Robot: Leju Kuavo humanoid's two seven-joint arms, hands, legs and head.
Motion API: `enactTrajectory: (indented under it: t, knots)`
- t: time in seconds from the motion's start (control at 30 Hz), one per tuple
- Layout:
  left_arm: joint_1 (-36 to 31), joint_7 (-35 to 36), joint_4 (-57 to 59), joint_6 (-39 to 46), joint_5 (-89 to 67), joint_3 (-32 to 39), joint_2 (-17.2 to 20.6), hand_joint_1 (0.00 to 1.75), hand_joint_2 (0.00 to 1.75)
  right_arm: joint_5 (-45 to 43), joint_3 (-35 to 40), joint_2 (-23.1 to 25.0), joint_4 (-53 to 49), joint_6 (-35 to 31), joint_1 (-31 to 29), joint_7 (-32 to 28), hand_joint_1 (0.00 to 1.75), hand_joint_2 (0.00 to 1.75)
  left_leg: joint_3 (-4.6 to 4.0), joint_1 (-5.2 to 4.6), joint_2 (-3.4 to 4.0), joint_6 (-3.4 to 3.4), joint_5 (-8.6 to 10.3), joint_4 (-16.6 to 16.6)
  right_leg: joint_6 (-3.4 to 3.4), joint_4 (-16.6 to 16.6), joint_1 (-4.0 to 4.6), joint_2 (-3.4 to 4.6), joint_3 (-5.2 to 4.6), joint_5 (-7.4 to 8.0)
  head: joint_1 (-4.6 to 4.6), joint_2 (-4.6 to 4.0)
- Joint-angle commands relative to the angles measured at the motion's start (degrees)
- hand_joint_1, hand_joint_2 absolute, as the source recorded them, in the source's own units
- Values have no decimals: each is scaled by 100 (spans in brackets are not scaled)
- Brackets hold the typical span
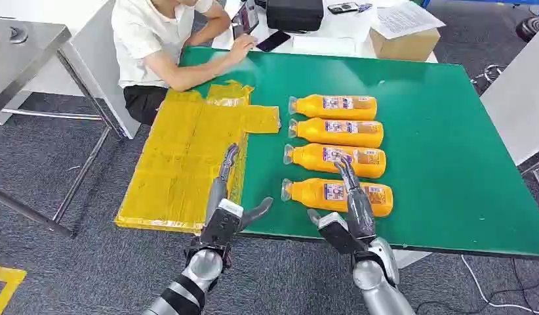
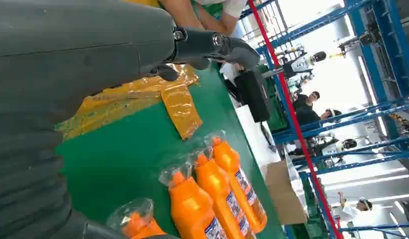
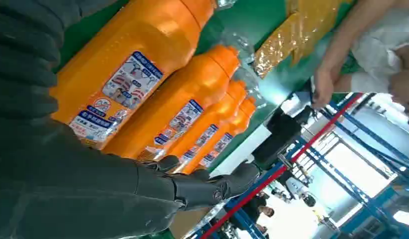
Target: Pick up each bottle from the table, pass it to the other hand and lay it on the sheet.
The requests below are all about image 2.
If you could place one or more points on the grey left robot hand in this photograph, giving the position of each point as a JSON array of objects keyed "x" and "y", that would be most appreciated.
[{"x": 76, "y": 49}]

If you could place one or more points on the orange bottle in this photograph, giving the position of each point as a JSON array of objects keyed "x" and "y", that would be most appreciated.
[
  {"x": 214, "y": 188},
  {"x": 191, "y": 211},
  {"x": 138, "y": 227},
  {"x": 231, "y": 171}
]

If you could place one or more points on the ribbed grey left robot arm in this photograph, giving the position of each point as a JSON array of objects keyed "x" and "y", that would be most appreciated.
[{"x": 23, "y": 184}]

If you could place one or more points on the green table mat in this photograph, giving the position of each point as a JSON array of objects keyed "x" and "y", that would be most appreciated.
[{"x": 132, "y": 148}]

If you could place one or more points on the person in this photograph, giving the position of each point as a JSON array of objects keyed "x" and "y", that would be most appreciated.
[
  {"x": 362, "y": 206},
  {"x": 184, "y": 13},
  {"x": 301, "y": 100},
  {"x": 306, "y": 116}
]

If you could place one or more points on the yellow plastic sheet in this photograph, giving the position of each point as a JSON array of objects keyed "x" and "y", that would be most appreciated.
[{"x": 178, "y": 105}]

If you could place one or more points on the black box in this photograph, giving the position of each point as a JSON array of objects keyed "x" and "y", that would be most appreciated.
[{"x": 254, "y": 95}]

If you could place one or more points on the white table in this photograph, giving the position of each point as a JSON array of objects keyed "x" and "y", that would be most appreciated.
[{"x": 254, "y": 138}]

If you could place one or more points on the red pole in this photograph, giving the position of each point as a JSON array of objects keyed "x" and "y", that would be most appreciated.
[{"x": 292, "y": 112}]

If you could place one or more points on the background robot with black head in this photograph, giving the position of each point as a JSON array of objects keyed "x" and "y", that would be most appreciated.
[
  {"x": 349, "y": 143},
  {"x": 318, "y": 56}
]

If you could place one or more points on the brown cardboard box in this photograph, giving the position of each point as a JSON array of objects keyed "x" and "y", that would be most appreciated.
[{"x": 283, "y": 194}]

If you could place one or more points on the blue metal rack frame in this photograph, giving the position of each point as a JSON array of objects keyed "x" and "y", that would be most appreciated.
[{"x": 359, "y": 33}]

